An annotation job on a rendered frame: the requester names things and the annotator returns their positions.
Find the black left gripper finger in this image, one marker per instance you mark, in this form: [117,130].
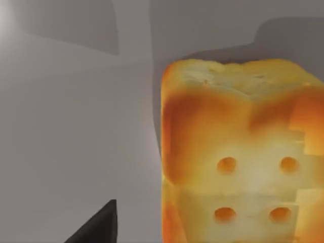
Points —
[102,225]

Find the golden brown bread loaf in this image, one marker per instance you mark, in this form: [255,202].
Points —
[235,157]

